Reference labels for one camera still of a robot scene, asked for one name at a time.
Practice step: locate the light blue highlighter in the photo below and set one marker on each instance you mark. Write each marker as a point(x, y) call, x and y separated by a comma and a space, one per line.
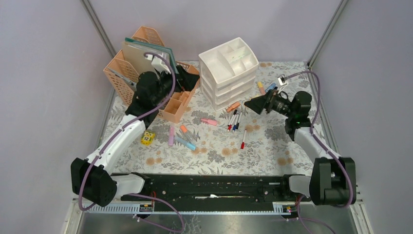
point(185, 143)

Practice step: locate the aluminium frame post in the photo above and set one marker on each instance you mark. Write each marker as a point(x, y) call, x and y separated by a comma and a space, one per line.
point(98, 26)
point(326, 34)

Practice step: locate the yellow pink highlighter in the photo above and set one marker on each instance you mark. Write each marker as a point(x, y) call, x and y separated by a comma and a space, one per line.
point(261, 88)

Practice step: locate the left aluminium frame post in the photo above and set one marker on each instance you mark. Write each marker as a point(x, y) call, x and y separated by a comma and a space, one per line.
point(98, 26)

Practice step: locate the orange highlighter centre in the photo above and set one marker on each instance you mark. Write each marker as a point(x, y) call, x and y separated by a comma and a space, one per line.
point(232, 107)

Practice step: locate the orange plastic file organizer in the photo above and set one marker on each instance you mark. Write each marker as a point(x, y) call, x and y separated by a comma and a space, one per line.
point(177, 105)

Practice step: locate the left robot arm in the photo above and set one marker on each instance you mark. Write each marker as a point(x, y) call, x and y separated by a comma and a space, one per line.
point(92, 178)

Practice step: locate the light blue clipboard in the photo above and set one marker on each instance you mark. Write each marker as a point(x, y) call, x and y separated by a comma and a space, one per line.
point(129, 82)

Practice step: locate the beige file folder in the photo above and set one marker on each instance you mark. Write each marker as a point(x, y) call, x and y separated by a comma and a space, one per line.
point(134, 54)

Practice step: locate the yellow owl eraser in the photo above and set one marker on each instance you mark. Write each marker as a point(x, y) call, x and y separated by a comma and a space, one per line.
point(147, 138)

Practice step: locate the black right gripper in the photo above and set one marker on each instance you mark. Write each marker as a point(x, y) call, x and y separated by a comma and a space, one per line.
point(258, 104)

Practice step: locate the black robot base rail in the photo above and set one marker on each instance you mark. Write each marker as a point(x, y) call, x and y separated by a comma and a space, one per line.
point(219, 193)

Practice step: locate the red cap whiteboard marker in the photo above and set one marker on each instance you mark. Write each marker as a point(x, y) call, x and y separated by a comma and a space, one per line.
point(231, 122)

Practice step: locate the white plastic drawer unit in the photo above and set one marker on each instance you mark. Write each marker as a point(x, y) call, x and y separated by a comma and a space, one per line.
point(227, 72)

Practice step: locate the orange cap grey marker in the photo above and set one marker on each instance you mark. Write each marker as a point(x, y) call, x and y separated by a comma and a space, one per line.
point(187, 134)

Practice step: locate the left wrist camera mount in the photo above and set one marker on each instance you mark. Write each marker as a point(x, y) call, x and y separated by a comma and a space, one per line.
point(158, 62)

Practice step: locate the black cap whiteboard marker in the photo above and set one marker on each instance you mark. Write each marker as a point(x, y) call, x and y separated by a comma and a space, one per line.
point(232, 117)

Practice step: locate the blue cap whiteboard marker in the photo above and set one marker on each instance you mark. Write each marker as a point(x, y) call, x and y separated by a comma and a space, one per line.
point(234, 125)

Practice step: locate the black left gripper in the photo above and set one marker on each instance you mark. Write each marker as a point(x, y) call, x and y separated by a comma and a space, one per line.
point(185, 80)

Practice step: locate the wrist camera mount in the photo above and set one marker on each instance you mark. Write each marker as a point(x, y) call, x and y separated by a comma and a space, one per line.
point(281, 83)
point(158, 62)

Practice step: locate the right aluminium frame post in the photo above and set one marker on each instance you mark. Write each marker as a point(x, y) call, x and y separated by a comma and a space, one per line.
point(326, 34)

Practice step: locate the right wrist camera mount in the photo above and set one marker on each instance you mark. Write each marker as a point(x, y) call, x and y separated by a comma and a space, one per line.
point(281, 83)

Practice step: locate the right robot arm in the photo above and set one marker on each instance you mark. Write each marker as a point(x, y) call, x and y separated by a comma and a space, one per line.
point(333, 178)

